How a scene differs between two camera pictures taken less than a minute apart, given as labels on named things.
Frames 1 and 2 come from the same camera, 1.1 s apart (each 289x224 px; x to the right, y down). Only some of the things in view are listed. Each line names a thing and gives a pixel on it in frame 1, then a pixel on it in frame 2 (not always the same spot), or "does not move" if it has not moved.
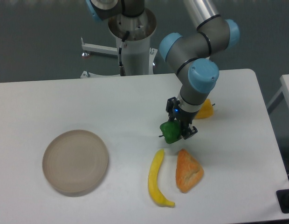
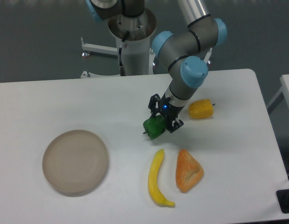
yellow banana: [153, 181] does not move
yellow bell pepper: [206, 111] does not move
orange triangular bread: [189, 172] does not move
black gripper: [184, 117] → [168, 111]
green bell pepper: [171, 129] → [154, 126]
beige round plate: [74, 162] does not move
